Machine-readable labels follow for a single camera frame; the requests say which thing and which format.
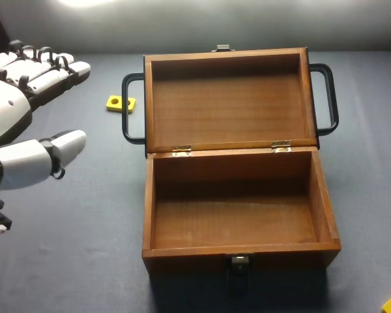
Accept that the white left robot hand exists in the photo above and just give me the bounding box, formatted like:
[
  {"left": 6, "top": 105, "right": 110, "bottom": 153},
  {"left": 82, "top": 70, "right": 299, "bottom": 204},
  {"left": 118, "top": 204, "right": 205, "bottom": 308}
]
[{"left": 0, "top": 39, "right": 91, "bottom": 192}]

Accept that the wooden box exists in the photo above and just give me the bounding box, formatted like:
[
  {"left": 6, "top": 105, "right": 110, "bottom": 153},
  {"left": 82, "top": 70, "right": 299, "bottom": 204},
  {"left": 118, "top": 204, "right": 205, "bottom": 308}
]
[{"left": 121, "top": 44, "right": 342, "bottom": 296}]

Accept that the grey table cloth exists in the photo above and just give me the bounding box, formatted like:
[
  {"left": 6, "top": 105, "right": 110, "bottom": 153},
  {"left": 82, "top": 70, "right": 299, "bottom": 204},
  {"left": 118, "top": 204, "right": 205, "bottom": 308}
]
[{"left": 0, "top": 50, "right": 391, "bottom": 313}]

